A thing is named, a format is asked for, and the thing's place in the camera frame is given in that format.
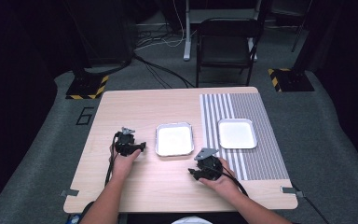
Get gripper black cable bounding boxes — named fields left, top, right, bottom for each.
left=103, top=133, right=119, bottom=188
left=212, top=165, right=250, bottom=198

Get white floor cables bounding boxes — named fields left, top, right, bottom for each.
left=134, top=0, right=199, bottom=50

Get person's left hand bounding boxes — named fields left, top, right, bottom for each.
left=109, top=143, right=143, bottom=182

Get thick black floor cable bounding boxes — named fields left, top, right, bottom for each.
left=83, top=51, right=197, bottom=89

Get thin black clip cable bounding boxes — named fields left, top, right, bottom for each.
left=292, top=182, right=332, bottom=224

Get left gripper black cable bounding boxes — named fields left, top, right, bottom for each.
left=103, top=133, right=119, bottom=188

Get large black box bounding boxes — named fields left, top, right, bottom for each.
left=64, top=0, right=138, bottom=67

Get black folding chair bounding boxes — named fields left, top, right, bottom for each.
left=195, top=17, right=264, bottom=88

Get small blue object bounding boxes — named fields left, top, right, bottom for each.
left=66, top=213, right=82, bottom=224

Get grey white striped mat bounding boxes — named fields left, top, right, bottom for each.
left=199, top=92, right=290, bottom=182

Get black yellow striped stand base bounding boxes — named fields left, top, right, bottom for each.
left=267, top=67, right=315, bottom=93
left=65, top=74, right=110, bottom=101

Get shallow metal tray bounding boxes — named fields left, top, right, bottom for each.
left=155, top=121, right=195, bottom=158
left=216, top=118, right=258, bottom=150

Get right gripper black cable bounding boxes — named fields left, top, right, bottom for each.
left=212, top=165, right=250, bottom=198

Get person's white clothing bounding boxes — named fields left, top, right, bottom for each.
left=171, top=216, right=213, bottom=224

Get grey metal table clip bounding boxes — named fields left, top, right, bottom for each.
left=280, top=186, right=305, bottom=198
left=59, top=189, right=80, bottom=198

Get person's right hand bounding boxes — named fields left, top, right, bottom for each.
left=198, top=157, right=242, bottom=198

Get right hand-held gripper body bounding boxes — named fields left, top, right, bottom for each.
left=193, top=147, right=225, bottom=182

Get white desk frame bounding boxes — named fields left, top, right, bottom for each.
left=183, top=0, right=262, bottom=62

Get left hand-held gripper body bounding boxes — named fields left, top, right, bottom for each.
left=114, top=126, right=142, bottom=158

